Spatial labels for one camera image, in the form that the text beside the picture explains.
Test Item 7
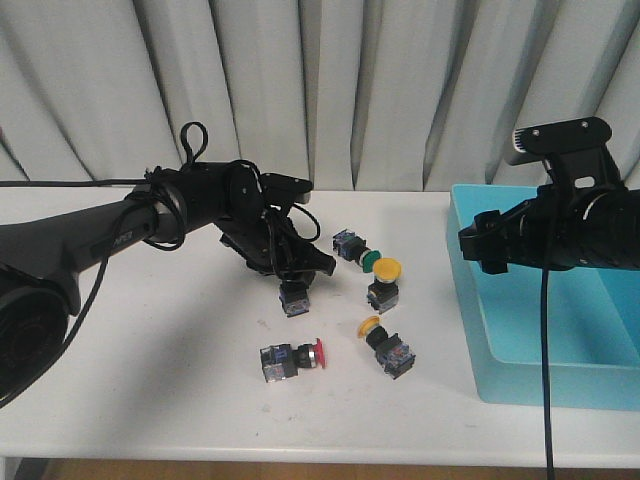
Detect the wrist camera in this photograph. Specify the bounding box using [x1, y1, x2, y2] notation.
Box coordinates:
[504, 117, 612, 166]
[261, 173, 313, 207]

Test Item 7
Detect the light blue plastic box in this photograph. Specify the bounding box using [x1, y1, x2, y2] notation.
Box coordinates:
[446, 184, 639, 411]

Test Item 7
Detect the white pleated curtain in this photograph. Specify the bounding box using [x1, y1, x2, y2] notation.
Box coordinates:
[1, 1, 639, 191]

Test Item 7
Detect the lying red push button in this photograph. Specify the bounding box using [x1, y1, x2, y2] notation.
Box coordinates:
[260, 338, 326, 383]

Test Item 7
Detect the yellow push button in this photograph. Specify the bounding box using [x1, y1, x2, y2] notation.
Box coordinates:
[366, 257, 402, 314]
[357, 316, 416, 379]

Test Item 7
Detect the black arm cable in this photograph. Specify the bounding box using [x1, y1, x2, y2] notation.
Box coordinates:
[539, 159, 557, 480]
[0, 121, 322, 396]

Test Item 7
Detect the green push button right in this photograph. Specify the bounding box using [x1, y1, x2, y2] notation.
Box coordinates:
[332, 229, 382, 273]

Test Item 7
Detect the lying yellow push button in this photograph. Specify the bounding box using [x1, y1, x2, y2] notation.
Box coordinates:
[357, 316, 416, 379]

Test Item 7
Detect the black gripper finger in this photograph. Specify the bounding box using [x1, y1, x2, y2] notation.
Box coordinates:
[278, 270, 316, 290]
[287, 242, 336, 276]

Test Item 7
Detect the red push button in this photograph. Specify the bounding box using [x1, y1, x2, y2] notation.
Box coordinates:
[260, 338, 326, 383]
[279, 281, 310, 318]

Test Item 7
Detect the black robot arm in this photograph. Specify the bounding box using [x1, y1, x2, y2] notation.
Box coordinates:
[271, 184, 639, 276]
[1, 160, 335, 403]

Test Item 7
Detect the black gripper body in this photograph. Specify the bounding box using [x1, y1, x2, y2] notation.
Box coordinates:
[219, 210, 302, 277]
[458, 200, 540, 275]

